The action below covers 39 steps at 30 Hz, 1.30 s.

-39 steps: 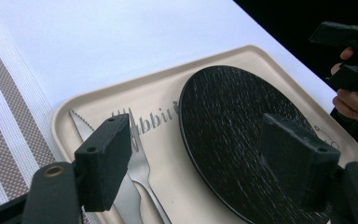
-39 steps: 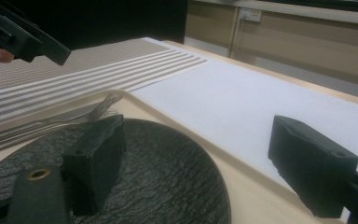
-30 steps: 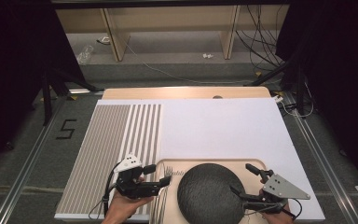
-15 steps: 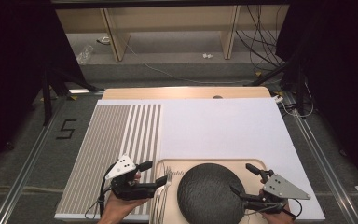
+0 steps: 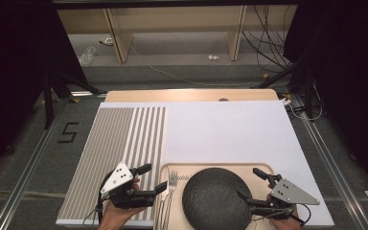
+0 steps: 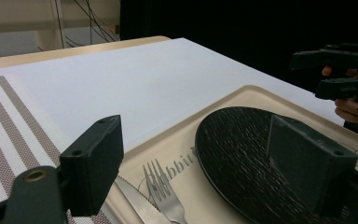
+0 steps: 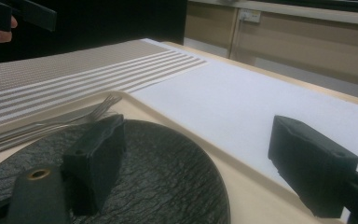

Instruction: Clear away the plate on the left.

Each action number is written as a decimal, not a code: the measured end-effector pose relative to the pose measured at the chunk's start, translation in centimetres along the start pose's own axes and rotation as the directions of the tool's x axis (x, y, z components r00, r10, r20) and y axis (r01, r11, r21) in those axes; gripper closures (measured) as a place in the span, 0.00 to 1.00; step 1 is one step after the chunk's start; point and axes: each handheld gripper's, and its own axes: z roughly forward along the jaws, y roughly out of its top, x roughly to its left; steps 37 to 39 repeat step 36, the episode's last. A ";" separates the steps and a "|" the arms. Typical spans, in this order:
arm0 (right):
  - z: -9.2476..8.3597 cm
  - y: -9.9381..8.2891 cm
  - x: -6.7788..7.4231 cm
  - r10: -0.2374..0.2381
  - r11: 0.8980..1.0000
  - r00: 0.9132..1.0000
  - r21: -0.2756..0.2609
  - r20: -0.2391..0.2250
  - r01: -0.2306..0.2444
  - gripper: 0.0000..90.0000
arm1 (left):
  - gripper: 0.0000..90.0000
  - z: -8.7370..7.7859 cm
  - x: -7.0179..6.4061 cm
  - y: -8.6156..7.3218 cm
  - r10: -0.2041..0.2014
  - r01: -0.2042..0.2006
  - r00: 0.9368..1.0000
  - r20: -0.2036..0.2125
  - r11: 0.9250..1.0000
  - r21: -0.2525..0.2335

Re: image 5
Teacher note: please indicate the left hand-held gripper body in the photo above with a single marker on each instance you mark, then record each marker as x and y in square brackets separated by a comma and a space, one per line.
[121, 191]

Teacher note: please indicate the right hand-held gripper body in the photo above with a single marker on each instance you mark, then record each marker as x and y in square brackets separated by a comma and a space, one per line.
[290, 193]

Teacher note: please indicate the silver fork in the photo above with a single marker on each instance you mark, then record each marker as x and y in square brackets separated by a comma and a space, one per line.
[173, 179]

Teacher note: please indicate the beige tray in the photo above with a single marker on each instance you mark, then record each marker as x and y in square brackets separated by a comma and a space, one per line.
[245, 172]

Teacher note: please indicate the black textured plate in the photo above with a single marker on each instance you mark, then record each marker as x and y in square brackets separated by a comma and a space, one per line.
[214, 201]

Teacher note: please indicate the person's left hand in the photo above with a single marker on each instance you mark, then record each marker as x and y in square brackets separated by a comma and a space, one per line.
[118, 218]

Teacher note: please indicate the person's right hand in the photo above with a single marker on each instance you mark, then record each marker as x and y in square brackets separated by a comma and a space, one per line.
[286, 225]

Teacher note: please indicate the gray striped placemat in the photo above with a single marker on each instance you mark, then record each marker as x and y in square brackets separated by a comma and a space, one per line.
[115, 134]

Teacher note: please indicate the black tripod stand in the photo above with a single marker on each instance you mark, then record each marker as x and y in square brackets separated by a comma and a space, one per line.
[278, 76]
[48, 102]

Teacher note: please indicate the clear plastic wrap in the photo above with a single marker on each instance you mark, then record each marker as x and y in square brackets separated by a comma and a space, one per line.
[87, 56]

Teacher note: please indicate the small white plastic piece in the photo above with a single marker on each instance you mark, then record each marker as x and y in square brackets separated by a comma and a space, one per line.
[213, 57]

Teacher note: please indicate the black curtain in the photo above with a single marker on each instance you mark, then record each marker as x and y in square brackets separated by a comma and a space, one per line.
[12, 64]
[348, 64]

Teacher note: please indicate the light wooden desk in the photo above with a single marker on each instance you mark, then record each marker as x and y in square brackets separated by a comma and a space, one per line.
[172, 19]

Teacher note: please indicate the metal floor rail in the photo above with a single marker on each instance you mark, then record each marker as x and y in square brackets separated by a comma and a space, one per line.
[28, 172]
[332, 166]

